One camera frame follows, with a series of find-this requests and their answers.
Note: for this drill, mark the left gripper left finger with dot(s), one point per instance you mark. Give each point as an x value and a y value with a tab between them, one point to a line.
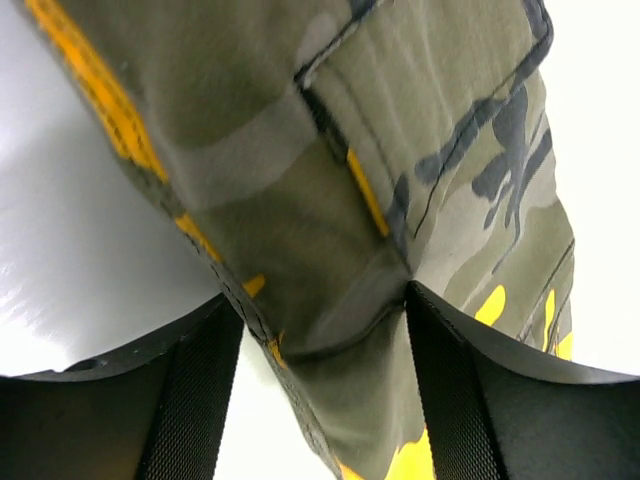
154	408

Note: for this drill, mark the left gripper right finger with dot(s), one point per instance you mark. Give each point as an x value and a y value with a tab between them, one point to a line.
498	409

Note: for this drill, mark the camouflage trousers yellow green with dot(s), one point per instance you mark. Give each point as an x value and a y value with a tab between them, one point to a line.
320	155

